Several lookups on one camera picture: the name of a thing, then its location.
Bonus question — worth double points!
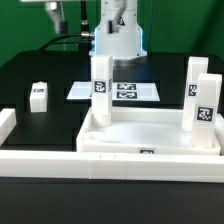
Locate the white right fence block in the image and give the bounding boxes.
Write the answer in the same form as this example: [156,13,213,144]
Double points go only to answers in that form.
[215,114,224,156]

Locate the white fence block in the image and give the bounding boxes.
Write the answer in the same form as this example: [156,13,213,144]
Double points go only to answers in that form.
[0,108,17,146]
[215,114,224,156]

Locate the printed marker sheet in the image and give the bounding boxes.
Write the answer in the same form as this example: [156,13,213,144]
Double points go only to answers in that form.
[67,81,160,102]

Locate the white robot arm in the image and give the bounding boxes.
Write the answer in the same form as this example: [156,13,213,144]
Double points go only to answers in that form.
[45,0,147,62]

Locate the white left fence block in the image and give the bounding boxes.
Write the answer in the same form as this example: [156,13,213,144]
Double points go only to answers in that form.
[0,108,17,146]

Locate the white front fence bar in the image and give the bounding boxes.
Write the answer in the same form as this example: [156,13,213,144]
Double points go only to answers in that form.
[0,150,224,183]

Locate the black cable with connector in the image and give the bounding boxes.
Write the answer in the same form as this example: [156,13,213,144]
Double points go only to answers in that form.
[39,0,98,52]

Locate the thin white cable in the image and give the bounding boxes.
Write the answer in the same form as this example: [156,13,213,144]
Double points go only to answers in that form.
[59,0,66,52]

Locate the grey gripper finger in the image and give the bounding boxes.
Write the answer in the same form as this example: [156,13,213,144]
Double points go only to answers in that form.
[107,7,125,34]
[45,1,68,34]

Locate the white desk top tray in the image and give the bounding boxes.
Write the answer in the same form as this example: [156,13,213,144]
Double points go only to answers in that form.
[76,107,221,156]

